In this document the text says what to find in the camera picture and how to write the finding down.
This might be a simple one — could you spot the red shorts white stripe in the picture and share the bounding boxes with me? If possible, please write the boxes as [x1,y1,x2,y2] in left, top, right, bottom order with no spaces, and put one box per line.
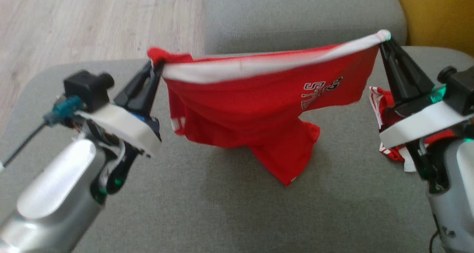
[147,30,391,186]

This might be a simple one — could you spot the red jersey white sleeves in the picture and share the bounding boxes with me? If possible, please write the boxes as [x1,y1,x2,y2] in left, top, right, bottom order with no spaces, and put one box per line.
[368,86,456,172]

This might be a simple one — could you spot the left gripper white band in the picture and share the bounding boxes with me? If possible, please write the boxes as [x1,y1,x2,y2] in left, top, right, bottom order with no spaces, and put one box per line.
[75,60,166,158]

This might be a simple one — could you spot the grey sofa cushion with seam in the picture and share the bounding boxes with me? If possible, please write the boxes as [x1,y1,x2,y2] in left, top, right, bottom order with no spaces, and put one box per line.
[203,0,408,55]

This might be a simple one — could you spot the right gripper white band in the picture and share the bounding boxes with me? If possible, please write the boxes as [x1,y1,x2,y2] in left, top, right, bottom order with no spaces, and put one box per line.
[378,37,474,149]

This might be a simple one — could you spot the yellow panel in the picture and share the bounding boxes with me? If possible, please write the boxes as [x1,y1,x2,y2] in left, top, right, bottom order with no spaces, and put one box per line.
[393,0,474,57]

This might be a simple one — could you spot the grey sofa seat cushion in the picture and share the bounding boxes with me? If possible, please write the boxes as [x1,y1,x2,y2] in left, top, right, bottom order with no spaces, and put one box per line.
[0,46,474,253]

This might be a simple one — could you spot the left arm cable teal connector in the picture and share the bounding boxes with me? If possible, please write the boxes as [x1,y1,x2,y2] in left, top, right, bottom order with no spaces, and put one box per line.
[0,96,84,169]

